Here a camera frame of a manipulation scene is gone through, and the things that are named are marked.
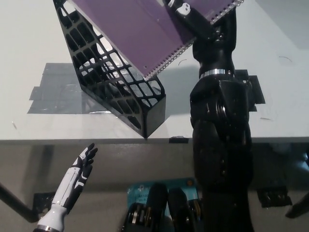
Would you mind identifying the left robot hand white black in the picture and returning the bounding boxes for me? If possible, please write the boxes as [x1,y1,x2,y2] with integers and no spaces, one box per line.
[51,142,99,215]

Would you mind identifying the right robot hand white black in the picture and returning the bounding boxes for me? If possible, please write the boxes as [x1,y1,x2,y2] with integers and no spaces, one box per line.
[164,0,239,49]

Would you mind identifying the purple spiral notebook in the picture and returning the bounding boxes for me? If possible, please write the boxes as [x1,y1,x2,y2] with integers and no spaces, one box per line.
[72,0,244,81]

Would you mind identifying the teal box on robot torso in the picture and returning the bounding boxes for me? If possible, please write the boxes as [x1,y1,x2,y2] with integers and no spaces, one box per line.
[126,178,199,218]

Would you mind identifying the black robot torso blocks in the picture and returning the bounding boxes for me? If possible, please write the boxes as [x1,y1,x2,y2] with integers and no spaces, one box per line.
[122,183,206,232]

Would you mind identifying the black lattice magazine stand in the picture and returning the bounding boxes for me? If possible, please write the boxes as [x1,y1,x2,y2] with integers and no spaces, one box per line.
[52,0,168,140]

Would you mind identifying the black table leg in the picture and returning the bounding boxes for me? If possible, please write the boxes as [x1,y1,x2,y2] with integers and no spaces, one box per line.
[0,183,41,221]
[284,192,309,218]

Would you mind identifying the black tape square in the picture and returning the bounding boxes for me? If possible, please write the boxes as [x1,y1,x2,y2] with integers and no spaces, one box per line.
[233,69,267,112]

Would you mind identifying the grey tape patch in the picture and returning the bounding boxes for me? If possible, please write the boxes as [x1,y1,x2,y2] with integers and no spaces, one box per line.
[26,62,169,115]

